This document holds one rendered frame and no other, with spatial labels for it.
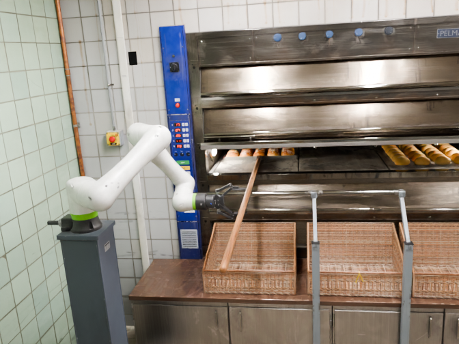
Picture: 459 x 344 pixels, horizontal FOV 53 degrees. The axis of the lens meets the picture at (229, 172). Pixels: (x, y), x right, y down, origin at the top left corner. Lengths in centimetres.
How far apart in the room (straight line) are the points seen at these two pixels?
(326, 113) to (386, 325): 130
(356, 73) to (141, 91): 136
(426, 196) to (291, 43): 129
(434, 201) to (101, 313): 209
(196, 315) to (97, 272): 84
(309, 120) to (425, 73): 73
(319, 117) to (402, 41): 65
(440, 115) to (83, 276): 222
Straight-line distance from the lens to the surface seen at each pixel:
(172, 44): 301
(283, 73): 295
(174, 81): 301
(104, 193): 207
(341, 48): 295
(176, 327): 298
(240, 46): 297
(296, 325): 285
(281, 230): 311
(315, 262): 259
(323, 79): 293
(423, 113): 305
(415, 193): 316
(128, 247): 345
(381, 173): 308
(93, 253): 225
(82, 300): 240
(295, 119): 296
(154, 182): 321
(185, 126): 303
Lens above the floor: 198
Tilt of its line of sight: 15 degrees down
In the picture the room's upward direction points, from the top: 3 degrees counter-clockwise
